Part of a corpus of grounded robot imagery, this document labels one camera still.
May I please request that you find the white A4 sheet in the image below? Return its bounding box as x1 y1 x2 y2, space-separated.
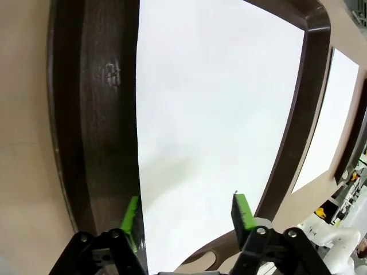
134 0 305 274

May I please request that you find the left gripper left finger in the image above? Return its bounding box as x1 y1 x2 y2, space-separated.
47 195 149 275

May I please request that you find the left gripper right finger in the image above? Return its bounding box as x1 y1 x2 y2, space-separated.
229 194 333 275

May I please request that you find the white A4 paper stack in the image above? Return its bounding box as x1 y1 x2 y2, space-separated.
291 48 361 195

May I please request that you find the brown plastic serving tray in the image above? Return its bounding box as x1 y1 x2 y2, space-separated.
47 0 332 275

